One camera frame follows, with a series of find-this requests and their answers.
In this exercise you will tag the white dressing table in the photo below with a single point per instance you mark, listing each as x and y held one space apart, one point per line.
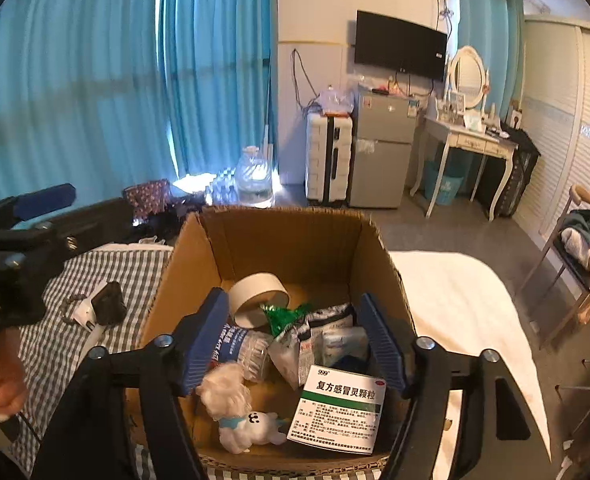
467 135

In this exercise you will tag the white tape roll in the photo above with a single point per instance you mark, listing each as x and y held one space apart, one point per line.
255 287

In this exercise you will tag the floral bag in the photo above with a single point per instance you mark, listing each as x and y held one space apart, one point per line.
147 195

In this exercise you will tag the black television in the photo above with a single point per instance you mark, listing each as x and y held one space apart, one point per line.
400 45

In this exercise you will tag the pack of water bottles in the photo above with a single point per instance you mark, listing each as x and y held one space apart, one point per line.
224 191

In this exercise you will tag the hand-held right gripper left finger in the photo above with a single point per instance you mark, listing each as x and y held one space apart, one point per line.
207 340

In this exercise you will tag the white suitcase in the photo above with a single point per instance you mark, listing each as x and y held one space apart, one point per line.
320 160

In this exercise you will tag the white hair dryer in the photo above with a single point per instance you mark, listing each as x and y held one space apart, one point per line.
107 302

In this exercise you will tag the white bed sheet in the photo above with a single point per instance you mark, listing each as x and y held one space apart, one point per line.
465 300

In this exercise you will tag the white green medicine box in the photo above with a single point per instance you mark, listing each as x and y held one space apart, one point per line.
340 410

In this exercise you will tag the clear plastic bag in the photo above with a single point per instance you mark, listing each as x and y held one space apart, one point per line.
337 102

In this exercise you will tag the blue waste bin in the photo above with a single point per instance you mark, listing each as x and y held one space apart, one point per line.
445 185

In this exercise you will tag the green packet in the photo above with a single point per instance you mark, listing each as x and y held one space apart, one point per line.
282 317

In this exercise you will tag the white plush toy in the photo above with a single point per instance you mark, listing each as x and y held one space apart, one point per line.
245 425

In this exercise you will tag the crushed plastic bottle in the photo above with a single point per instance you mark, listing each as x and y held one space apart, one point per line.
247 352

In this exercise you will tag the grey fridge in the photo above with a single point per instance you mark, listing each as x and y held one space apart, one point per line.
380 160

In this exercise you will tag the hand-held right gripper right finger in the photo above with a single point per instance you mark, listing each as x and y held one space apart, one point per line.
382 345

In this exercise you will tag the pile of clothes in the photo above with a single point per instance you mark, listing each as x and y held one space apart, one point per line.
582 240

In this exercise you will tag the black bag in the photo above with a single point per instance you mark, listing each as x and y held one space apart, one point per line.
517 180

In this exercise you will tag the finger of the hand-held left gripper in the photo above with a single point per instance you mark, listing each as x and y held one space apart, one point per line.
45 200
100 220

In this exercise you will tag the white oval mirror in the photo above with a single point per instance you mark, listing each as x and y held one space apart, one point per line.
467 77

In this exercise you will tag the white wardrobe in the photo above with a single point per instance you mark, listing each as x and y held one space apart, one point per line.
565 160

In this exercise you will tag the clear water jug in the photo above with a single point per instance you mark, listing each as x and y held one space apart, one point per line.
252 175

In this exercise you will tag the cardboard box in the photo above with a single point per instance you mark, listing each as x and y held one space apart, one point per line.
285 245

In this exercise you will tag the wooden metal chair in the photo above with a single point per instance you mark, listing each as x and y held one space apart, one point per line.
557 255

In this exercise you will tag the blue curtain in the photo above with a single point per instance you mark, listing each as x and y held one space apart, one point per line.
495 35
215 60
75 85

